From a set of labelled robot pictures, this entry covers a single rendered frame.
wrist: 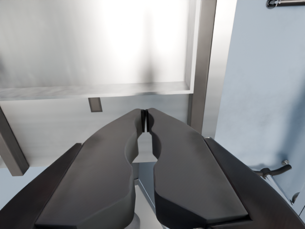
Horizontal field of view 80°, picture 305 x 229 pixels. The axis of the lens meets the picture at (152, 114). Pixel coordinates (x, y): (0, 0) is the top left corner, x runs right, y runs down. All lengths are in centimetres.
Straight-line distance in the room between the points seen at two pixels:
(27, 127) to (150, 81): 20
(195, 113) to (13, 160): 28
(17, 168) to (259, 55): 126
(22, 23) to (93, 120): 14
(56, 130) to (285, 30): 128
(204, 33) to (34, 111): 25
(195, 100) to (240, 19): 101
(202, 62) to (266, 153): 157
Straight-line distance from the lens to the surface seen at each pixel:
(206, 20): 23
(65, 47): 26
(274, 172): 176
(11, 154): 35
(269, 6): 128
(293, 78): 150
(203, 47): 23
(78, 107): 28
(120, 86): 24
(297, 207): 148
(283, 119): 163
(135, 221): 60
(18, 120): 33
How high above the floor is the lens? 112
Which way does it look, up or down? 61 degrees down
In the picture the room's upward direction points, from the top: 177 degrees clockwise
